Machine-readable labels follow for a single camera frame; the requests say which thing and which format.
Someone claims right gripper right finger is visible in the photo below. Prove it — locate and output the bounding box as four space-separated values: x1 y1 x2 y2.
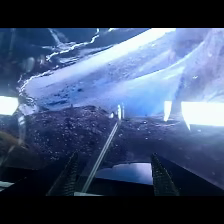
151 152 181 197

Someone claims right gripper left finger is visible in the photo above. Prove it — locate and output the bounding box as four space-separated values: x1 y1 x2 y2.
46 151 80 197

